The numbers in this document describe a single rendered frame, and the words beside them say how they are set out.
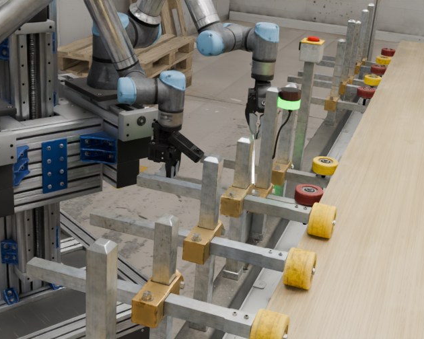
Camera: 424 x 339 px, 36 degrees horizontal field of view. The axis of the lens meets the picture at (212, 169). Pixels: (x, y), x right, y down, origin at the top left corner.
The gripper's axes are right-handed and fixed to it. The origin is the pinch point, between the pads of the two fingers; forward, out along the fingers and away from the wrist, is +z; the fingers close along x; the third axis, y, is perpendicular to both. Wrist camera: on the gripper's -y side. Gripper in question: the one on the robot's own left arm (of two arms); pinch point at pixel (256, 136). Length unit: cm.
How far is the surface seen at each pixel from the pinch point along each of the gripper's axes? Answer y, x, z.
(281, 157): 2.2, -9.1, 7.4
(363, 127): 34, -43, 6
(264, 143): -21.1, -0.1, -5.4
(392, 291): -79, -24, 5
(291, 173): -3.0, -12.2, 11.0
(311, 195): -32.3, -13.6, 4.8
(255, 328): -104, 8, -2
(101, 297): -116, 33, -14
